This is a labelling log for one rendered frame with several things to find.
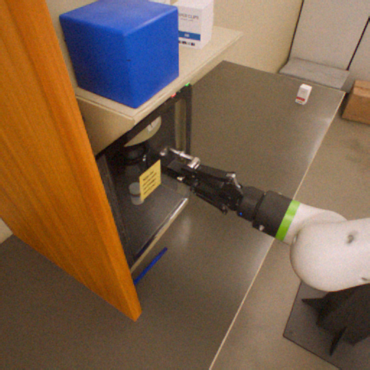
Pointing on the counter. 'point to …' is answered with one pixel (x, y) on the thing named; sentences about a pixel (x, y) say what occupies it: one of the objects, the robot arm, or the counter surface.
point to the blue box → (123, 48)
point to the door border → (115, 207)
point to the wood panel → (53, 161)
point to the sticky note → (150, 180)
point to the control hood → (102, 109)
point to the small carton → (194, 22)
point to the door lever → (188, 165)
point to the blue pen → (149, 266)
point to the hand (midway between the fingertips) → (182, 173)
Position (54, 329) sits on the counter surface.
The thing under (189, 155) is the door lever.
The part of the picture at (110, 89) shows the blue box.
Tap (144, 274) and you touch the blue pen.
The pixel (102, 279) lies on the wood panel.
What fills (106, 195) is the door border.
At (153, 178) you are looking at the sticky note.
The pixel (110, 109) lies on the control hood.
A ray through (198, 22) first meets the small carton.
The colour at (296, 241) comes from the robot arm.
